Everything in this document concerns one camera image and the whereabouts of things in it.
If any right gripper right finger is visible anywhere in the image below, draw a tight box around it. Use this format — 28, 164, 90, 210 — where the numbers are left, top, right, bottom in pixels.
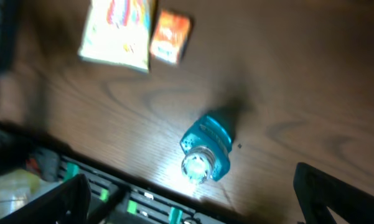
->
293, 162, 374, 224

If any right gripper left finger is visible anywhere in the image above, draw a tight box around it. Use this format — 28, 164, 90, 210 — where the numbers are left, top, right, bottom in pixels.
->
0, 174, 91, 224

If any teal Listerine mouthwash bottle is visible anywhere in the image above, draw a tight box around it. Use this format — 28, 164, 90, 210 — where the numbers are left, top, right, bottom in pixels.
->
180, 107, 235, 184

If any yellow snack bag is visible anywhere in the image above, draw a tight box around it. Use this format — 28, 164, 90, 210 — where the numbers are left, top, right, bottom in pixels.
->
78, 0, 156, 73

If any small orange snack packet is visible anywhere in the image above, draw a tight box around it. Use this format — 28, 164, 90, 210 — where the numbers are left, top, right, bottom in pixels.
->
149, 10, 192, 65

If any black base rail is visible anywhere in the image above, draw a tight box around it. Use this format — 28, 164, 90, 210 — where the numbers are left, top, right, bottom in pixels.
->
0, 118, 256, 224

